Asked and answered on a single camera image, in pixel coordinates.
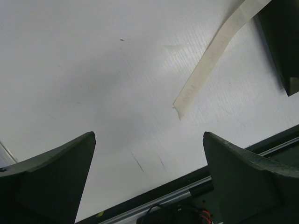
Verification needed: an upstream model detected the aluminium table edge rail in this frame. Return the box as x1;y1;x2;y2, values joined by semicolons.
96;132;299;224

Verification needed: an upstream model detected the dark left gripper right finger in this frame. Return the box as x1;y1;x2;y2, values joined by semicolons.
203;132;299;224

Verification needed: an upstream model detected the black wrapping paper sheet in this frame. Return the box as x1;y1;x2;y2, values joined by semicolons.
257;0;299;96

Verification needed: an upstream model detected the cream ribbon strip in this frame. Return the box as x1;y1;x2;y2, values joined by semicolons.
173;0;271;119

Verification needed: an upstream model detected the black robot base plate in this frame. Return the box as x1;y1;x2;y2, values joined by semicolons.
74;125;299;224

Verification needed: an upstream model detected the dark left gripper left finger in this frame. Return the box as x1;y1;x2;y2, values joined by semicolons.
0;132;96;224

